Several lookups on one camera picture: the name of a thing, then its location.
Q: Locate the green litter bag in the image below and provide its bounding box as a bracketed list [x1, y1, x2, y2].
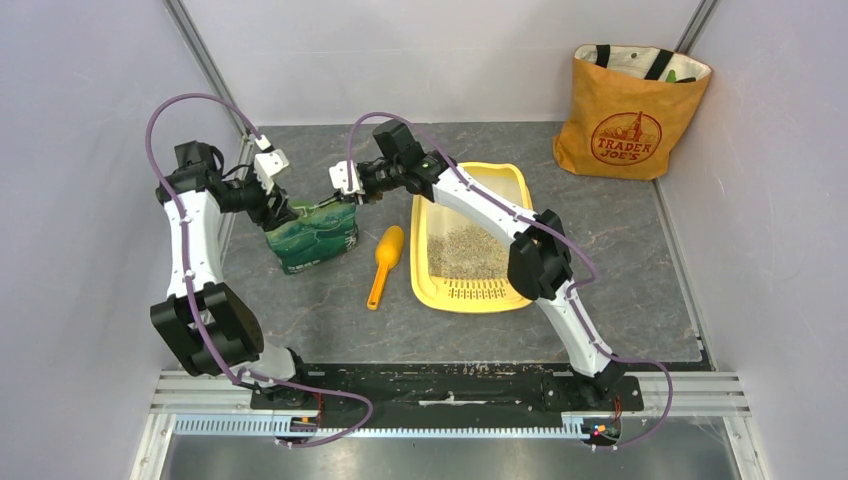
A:
[265, 202, 359, 275]

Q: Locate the orange litter scoop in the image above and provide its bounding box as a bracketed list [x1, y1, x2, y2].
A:
[366, 225, 405, 310]

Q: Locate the yellow litter box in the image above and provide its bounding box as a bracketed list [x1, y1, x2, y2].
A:
[409, 196, 530, 314]

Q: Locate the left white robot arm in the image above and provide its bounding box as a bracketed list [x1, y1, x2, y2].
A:
[150, 137, 314, 409]

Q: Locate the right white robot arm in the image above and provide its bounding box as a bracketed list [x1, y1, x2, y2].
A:
[328, 118, 626, 409]

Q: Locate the grey litter pile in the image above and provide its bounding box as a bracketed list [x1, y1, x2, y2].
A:
[427, 225, 509, 280]

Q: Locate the orange Trader Joe's bag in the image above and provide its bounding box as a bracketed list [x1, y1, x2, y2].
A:
[553, 44, 713, 181]

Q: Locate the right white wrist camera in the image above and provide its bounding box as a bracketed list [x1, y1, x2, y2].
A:
[328, 160, 365, 196]

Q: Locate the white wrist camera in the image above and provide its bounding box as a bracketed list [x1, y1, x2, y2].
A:
[328, 160, 365, 196]
[253, 135, 290, 195]

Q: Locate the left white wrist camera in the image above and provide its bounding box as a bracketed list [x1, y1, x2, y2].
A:
[253, 135, 290, 195]

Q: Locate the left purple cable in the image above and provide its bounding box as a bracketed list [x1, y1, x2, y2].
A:
[144, 92, 375, 450]

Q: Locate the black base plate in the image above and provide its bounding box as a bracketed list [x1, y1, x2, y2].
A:
[250, 363, 645, 429]

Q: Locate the aluminium rail frame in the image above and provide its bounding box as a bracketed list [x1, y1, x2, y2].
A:
[129, 371, 769, 479]

